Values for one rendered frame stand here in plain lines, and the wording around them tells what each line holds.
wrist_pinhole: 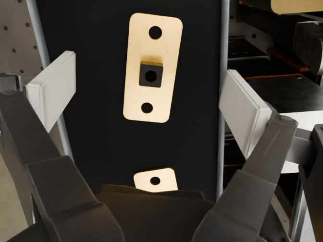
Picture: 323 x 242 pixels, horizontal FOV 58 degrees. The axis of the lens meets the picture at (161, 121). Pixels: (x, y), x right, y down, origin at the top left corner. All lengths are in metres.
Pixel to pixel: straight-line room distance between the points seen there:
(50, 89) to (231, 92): 0.11
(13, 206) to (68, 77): 1.88
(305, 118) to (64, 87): 0.25
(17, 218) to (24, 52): 1.50
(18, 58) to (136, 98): 0.56
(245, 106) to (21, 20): 0.63
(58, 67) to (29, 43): 0.57
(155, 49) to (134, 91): 0.04
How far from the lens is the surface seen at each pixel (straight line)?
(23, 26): 0.74
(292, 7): 0.33
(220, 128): 0.25
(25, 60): 0.76
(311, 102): 0.36
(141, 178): 0.27
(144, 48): 0.22
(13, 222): 2.15
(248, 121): 0.16
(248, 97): 0.17
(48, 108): 0.16
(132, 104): 0.24
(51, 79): 0.16
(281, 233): 0.56
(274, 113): 0.17
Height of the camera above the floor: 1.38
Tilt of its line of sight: 63 degrees down
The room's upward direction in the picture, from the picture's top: 176 degrees clockwise
